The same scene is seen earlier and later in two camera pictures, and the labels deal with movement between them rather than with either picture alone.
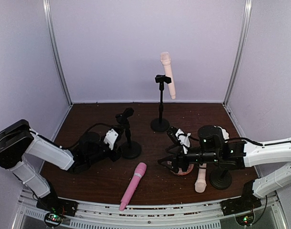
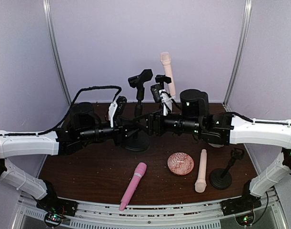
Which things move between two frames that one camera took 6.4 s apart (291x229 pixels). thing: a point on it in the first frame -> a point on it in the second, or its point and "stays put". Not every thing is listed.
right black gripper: (181, 161) -> (154, 124)
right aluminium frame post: (247, 16) stays put
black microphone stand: (221, 179) stays put
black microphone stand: (130, 150) -> (138, 142)
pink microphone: (139, 170) stays put
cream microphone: (165, 58) stays put
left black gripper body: (115, 153) -> (119, 130)
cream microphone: (201, 183) stays put
